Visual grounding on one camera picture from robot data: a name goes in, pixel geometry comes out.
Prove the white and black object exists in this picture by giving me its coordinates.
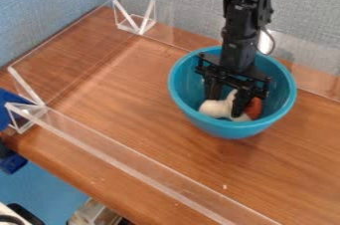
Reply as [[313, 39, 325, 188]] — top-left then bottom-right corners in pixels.
[[0, 202, 46, 225]]

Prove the blue clamp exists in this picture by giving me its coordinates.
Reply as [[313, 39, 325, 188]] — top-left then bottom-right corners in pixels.
[[0, 88, 33, 174]]

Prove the grey object under table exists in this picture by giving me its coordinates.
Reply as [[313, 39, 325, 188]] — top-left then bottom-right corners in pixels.
[[67, 198, 123, 225]]

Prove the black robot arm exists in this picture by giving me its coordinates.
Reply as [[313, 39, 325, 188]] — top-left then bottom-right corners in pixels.
[[195, 0, 274, 117]]

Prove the clear acrylic barrier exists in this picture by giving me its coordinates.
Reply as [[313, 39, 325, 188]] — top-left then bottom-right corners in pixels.
[[0, 3, 340, 225]]

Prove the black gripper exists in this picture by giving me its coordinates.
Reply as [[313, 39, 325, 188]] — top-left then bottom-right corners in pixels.
[[195, 40, 271, 117]]

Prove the blue plastic bowl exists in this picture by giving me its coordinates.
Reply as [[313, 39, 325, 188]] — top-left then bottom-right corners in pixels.
[[169, 46, 298, 139]]

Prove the white and brown toy mushroom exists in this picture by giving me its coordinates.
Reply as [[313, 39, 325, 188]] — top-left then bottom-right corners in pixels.
[[198, 90, 263, 121]]

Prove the black cable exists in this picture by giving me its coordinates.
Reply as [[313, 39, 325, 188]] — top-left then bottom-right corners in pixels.
[[259, 26, 277, 56]]

